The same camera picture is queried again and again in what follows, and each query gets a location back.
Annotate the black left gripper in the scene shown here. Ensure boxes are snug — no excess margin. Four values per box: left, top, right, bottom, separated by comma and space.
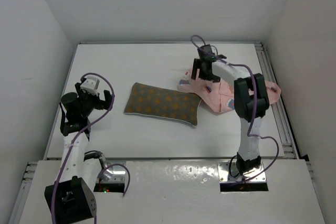
75, 83, 113, 118

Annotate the pink cartoon pillowcase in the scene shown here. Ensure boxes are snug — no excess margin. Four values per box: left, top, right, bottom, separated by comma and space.
176, 67, 281, 114

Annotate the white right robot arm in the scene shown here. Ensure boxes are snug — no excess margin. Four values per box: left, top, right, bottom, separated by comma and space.
191, 44, 270, 176

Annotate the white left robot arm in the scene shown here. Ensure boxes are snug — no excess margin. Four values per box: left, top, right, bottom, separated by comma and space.
44, 77, 114, 223

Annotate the white front cover panel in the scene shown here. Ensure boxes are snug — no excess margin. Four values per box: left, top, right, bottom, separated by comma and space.
7, 158, 326, 224

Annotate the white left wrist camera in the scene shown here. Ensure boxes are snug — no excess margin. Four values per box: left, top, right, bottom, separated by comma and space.
80, 76, 100, 97

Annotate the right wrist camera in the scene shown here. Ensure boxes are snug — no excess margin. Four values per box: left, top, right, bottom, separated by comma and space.
200, 44, 218, 56

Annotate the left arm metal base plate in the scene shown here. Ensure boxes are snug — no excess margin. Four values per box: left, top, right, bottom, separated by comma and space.
97, 163, 129, 184

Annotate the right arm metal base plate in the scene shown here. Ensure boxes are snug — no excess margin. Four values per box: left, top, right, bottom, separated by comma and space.
218, 159, 267, 184

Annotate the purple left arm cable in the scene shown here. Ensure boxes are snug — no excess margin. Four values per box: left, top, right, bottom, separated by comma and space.
51, 72, 131, 224

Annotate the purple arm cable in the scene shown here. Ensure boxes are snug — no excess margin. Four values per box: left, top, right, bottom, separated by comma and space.
191, 35, 279, 183
51, 72, 131, 224

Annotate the aluminium table edge rail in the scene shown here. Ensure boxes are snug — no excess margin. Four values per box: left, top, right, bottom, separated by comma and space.
254, 42, 300, 159

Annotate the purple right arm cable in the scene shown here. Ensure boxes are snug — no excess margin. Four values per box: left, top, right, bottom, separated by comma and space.
191, 35, 279, 183

